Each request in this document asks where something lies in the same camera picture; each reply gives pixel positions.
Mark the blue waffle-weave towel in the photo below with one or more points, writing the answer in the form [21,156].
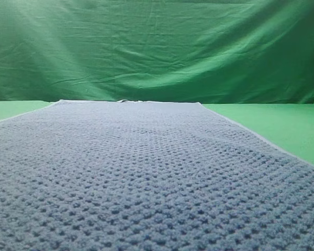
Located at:
[92,175]

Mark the green backdrop cloth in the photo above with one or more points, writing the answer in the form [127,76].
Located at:
[212,52]

